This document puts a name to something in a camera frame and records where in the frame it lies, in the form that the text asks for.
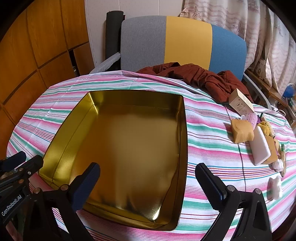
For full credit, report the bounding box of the wooden wardrobe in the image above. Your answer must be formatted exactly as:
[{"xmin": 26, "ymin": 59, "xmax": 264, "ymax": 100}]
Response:
[{"xmin": 1, "ymin": 1, "xmax": 94, "ymax": 158}]

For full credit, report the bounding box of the patterned pink curtain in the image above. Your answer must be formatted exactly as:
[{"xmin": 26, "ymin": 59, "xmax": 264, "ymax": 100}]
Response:
[{"xmin": 180, "ymin": 0, "xmax": 295, "ymax": 94}]

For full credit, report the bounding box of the white foam block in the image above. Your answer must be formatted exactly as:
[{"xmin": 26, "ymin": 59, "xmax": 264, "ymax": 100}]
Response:
[{"xmin": 249, "ymin": 126, "xmax": 271, "ymax": 166}]

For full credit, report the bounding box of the dark red cloth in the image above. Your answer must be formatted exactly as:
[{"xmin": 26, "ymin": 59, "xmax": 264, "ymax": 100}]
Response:
[{"xmin": 138, "ymin": 62, "xmax": 253, "ymax": 102}]

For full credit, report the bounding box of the snack packet green edge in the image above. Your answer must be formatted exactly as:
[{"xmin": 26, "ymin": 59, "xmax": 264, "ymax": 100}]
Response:
[{"xmin": 280, "ymin": 144, "xmax": 287, "ymax": 177}]

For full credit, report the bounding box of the white plastic bundle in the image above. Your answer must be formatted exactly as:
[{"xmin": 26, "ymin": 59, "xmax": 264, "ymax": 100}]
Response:
[{"xmin": 272, "ymin": 159, "xmax": 284, "ymax": 172}]

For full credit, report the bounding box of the black rolled mat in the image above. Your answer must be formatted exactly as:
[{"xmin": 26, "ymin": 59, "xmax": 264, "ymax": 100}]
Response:
[{"xmin": 105, "ymin": 11, "xmax": 125, "ymax": 59}]

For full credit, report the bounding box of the gold metal tin tray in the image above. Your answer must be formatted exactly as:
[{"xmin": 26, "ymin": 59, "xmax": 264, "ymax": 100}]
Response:
[{"xmin": 39, "ymin": 90, "xmax": 188, "ymax": 231}]

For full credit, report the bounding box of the wooden side desk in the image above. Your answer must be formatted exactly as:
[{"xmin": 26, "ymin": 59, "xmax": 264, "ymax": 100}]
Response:
[{"xmin": 245, "ymin": 69, "xmax": 295, "ymax": 125}]

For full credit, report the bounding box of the tan sponge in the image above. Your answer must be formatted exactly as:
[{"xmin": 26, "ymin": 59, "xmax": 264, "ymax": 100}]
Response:
[
  {"xmin": 231, "ymin": 119, "xmax": 254, "ymax": 144},
  {"xmin": 263, "ymin": 136, "xmax": 278, "ymax": 165}
]

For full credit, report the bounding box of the striped pink green tablecloth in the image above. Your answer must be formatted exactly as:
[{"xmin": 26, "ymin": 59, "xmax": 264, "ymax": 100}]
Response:
[{"xmin": 6, "ymin": 71, "xmax": 295, "ymax": 240}]

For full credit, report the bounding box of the grey yellow blue chair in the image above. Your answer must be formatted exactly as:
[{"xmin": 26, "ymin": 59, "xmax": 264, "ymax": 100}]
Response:
[{"xmin": 92, "ymin": 16, "xmax": 271, "ymax": 109}]

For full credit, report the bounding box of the beige cardboard box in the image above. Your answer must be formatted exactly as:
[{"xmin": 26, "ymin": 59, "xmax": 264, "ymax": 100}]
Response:
[{"xmin": 228, "ymin": 89, "xmax": 254, "ymax": 115}]

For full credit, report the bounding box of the blue desk fan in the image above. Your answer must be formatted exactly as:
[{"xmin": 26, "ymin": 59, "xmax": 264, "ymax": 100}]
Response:
[{"xmin": 282, "ymin": 83, "xmax": 296, "ymax": 98}]

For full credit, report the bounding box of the yellow knitted toy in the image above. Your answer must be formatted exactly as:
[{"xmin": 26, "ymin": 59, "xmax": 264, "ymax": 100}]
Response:
[{"xmin": 257, "ymin": 121, "xmax": 275, "ymax": 138}]

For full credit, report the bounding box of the pink ribbed pack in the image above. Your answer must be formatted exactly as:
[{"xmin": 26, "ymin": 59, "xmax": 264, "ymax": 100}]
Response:
[{"xmin": 240, "ymin": 113, "xmax": 258, "ymax": 130}]

